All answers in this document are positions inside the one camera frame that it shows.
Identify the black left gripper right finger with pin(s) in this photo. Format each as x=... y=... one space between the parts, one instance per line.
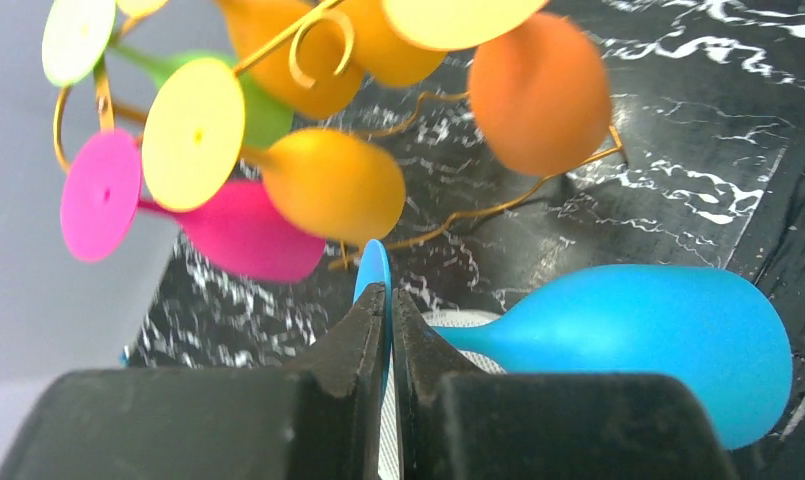
x=456 y=421

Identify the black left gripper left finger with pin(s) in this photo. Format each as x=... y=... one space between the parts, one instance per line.
x=315 y=417

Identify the blue wine glass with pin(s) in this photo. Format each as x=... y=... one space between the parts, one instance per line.
x=709 y=328

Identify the magenta wine glass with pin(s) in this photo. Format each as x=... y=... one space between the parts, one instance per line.
x=238 y=229

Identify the yellow-orange wine glass front left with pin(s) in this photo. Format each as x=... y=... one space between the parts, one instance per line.
x=327 y=182

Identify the yellow-orange wine glass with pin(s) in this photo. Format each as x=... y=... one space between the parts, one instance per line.
x=393 y=61
x=300 y=56
x=327 y=182

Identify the orange wine glass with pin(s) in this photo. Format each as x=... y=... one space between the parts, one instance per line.
x=538 y=87

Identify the yellow-orange wine glass back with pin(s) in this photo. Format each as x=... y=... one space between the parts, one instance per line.
x=300 y=56

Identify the yellow-orange wine glass right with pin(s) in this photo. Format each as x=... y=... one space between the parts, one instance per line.
x=393 y=61

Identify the green wine glass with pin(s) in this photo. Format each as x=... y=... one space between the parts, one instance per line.
x=76 y=35

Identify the gold wire glass rack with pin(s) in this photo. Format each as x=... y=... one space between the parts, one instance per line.
x=118 y=94

